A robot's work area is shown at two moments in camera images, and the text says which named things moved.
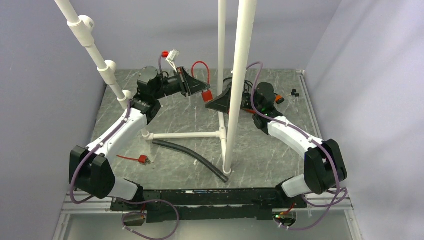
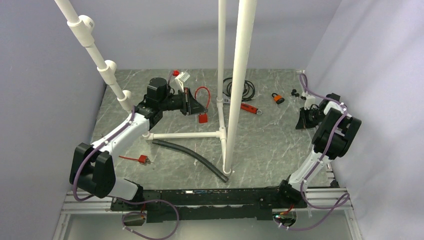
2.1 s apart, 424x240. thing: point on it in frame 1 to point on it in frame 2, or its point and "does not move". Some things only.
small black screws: x=293 y=93 does not move
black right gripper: x=222 y=103 to x=302 y=123
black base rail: x=212 y=205 does not move
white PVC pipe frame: x=230 y=142 does not move
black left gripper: x=189 y=85 to x=191 y=106
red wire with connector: x=207 y=95 to x=203 y=118
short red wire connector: x=141 y=158 does not move
